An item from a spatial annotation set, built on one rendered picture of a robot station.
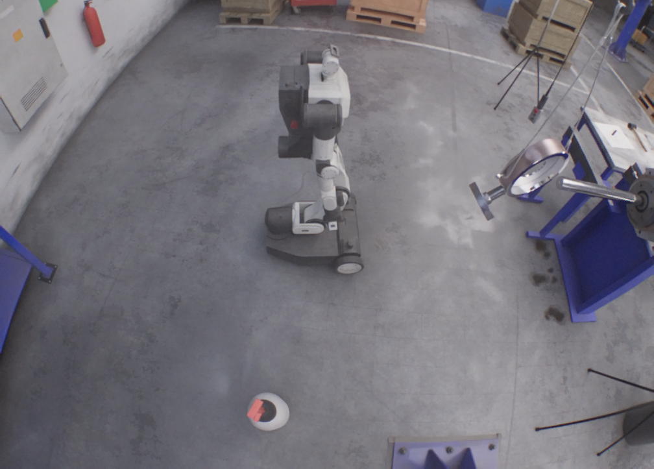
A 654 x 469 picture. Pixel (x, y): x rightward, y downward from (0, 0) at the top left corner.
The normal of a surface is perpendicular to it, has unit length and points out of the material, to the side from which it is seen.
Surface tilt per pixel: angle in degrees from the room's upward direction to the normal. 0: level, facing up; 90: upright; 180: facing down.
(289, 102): 90
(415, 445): 0
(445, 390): 0
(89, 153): 0
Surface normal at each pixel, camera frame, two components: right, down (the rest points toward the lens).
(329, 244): 0.06, -0.54
